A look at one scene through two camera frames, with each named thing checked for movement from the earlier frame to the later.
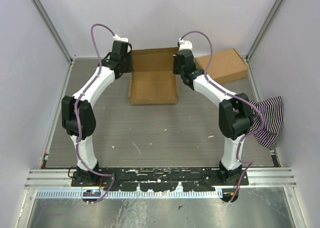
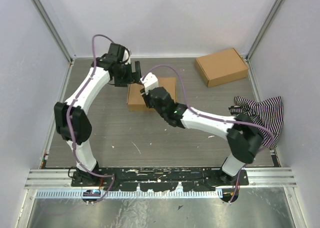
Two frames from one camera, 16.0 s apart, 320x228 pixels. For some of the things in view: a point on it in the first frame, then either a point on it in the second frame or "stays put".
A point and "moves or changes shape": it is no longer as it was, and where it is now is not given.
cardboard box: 152,80 moves or changes shape
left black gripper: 130,69 to 123,83
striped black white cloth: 272,109 stays put
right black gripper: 175,61 to 147,98
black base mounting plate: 191,179 stays put
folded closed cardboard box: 226,66 stays put
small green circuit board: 92,193 stays put
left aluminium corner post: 51,25 stays put
